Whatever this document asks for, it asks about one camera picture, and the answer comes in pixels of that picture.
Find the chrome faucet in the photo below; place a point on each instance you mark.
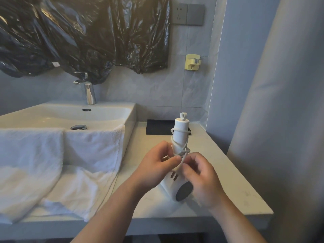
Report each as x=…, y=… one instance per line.
x=89, y=94

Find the white tape piece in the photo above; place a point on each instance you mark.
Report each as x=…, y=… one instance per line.
x=56, y=64

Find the black plastic sheet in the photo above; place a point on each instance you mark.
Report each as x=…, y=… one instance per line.
x=88, y=35

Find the white shower curtain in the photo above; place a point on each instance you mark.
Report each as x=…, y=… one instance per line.
x=286, y=123

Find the person's left forearm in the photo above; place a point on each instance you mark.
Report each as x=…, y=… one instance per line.
x=106, y=217

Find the person's right hand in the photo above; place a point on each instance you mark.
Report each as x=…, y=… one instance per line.
x=205, y=182

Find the white hair dryer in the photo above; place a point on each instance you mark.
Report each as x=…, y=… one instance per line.
x=181, y=131

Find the white sink basin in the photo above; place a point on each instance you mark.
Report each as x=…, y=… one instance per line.
x=76, y=116

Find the white towel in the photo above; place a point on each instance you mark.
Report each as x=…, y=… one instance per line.
x=38, y=169

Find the black tray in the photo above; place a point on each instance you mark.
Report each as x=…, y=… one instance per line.
x=159, y=127

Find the chrome sink drain plug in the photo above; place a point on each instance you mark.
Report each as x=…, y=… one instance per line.
x=79, y=127

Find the person's right forearm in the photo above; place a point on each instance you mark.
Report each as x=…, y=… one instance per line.
x=238, y=225

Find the person's left hand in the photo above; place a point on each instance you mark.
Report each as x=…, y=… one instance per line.
x=152, y=172

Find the yellow wall holder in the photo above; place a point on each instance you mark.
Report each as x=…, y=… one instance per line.
x=189, y=64

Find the grey wall power socket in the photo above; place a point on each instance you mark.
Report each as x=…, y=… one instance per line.
x=180, y=13

